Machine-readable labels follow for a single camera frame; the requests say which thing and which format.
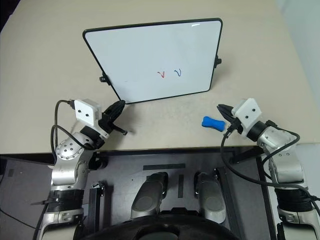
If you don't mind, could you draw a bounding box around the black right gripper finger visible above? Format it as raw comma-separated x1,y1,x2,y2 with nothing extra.
216,104,235,114
217,108,234,124

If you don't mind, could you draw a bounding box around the short black right arm cable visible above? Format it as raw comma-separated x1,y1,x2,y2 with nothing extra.
261,122,301,186

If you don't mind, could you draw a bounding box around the long black right wrist cable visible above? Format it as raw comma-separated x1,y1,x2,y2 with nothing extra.
220,126,320,203

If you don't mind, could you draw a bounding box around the black base platform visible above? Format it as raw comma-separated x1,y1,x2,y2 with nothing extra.
0,146,270,240

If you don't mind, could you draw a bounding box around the black framed whiteboard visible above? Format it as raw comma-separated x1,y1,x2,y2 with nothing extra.
81,17,224,105

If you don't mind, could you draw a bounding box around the grey rounded left foot shell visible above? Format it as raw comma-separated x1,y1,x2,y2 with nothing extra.
130,171,169,222

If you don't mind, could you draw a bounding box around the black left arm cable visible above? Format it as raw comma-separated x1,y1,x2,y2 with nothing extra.
49,99,101,166

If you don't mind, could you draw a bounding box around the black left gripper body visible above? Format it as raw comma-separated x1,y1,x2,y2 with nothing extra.
98,109,128,136

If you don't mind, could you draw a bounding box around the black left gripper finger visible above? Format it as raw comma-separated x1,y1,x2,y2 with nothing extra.
111,102,126,120
104,99,126,114

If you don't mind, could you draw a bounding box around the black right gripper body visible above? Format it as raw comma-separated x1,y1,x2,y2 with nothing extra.
225,115,245,135

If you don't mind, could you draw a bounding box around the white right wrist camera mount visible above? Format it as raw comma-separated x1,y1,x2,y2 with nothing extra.
231,98,263,138

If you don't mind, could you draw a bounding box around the black upright frame post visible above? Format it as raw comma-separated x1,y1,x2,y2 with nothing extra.
86,181,105,235

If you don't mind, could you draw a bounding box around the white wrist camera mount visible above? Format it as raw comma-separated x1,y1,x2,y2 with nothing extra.
231,98,263,138
70,99,110,138

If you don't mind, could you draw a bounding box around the grey rounded right foot shell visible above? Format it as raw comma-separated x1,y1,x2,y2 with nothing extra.
193,171,228,225

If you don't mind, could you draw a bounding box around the black round robot waist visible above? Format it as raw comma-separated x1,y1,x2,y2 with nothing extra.
79,209,240,240

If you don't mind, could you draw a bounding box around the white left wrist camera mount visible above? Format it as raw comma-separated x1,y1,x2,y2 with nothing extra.
70,99,110,138

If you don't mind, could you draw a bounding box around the grey rounded foot shell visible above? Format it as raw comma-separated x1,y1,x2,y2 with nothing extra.
193,171,228,225
130,171,169,222

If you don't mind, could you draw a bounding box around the blue bone-shaped eraser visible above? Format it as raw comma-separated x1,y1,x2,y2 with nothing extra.
201,115,226,132

